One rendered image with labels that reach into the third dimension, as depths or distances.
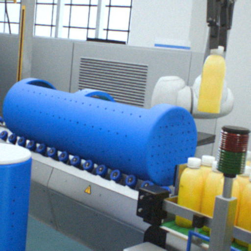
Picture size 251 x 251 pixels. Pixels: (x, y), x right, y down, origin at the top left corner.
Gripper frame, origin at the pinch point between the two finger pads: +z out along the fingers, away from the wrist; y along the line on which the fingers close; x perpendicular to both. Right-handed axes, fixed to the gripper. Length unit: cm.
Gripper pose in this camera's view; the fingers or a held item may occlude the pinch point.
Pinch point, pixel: (218, 39)
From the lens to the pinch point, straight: 152.9
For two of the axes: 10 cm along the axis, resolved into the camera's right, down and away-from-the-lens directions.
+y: -6.8, -0.6, -7.3
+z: -0.7, 10.0, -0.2
